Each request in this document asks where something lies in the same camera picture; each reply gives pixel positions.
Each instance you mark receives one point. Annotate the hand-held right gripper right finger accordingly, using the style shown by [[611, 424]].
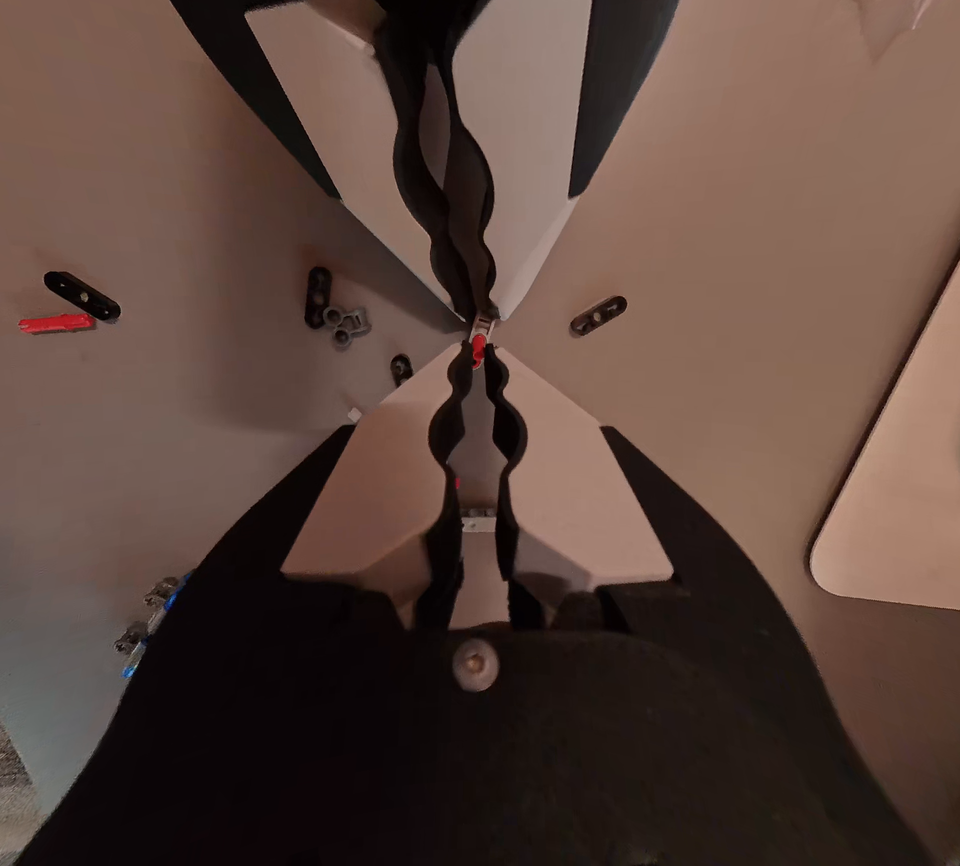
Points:
[[577, 506]]

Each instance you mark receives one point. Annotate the black lego vehicle chassis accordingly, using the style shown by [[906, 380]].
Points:
[[154, 611]]

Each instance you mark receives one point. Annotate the light grey lego connector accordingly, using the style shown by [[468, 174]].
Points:
[[478, 521]]

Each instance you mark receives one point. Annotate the grey lego perpendicular connector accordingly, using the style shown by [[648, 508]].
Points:
[[346, 326]]

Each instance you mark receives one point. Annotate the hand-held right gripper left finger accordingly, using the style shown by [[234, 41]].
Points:
[[375, 506]]

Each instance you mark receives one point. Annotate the black lego thin liftarm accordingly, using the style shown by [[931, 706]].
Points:
[[581, 322], [401, 370], [318, 311], [82, 296]]

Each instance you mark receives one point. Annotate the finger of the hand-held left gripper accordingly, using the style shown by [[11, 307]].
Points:
[[337, 116], [525, 94]]

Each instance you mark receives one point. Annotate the light grey lego short beam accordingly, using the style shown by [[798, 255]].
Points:
[[487, 322]]

